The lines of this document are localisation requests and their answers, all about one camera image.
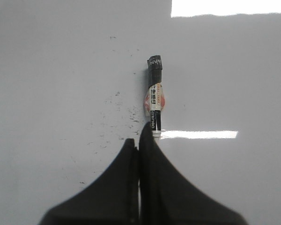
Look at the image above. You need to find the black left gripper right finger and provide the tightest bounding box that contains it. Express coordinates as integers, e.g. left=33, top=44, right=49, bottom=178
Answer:
left=139, top=123, right=247, bottom=225

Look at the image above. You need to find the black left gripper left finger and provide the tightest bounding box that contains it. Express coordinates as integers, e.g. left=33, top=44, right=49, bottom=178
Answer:
left=40, top=139, right=139, bottom=225

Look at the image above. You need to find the black white whiteboard marker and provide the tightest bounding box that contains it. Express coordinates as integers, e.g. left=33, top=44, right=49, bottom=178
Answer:
left=137, top=54, right=167, bottom=225

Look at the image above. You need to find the white whiteboard with aluminium frame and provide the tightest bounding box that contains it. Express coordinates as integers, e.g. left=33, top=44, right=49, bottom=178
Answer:
left=0, top=0, right=281, bottom=225

